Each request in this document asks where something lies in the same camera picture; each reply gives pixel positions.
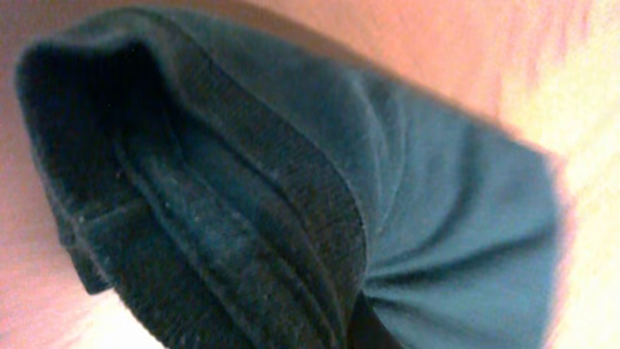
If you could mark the dark navy garment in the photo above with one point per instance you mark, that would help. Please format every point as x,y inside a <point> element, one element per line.
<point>237,191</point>

